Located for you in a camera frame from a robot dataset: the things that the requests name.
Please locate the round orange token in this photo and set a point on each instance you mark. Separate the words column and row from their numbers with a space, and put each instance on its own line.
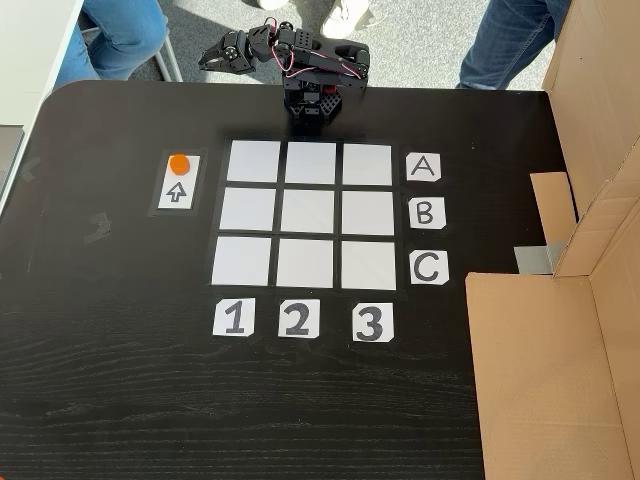
column 178, row 164

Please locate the paper label number 1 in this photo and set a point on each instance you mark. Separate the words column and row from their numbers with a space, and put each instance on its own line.
column 234, row 317

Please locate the person's white shoe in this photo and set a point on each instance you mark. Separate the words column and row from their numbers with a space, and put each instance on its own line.
column 345, row 17
column 272, row 3

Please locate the paper label letter B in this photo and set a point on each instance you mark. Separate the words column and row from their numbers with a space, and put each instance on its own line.
column 426, row 213

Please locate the white nine-square grid sheet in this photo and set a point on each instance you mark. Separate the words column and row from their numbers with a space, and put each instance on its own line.
column 305, row 212

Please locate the person's leg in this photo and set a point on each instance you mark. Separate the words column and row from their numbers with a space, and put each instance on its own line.
column 505, row 40
column 72, row 62
column 125, row 35

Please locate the paper sheet with arrow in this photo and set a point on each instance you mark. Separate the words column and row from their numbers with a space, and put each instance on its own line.
column 188, row 201

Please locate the paper label letter A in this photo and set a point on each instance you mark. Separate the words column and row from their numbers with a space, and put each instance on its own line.
column 423, row 167

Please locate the brown cardboard box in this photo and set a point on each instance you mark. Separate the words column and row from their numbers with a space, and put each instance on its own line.
column 540, row 375

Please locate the paper label number 2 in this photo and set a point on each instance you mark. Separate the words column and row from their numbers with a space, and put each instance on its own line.
column 299, row 318

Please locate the paper label number 3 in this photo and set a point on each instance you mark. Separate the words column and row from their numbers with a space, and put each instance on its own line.
column 372, row 322

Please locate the white desk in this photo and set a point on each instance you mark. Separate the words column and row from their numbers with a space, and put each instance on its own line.
column 30, row 50

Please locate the paper label letter C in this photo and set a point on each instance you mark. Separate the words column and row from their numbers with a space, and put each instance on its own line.
column 428, row 267

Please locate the grey metal chair leg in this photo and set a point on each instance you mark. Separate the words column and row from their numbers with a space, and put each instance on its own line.
column 170, row 65

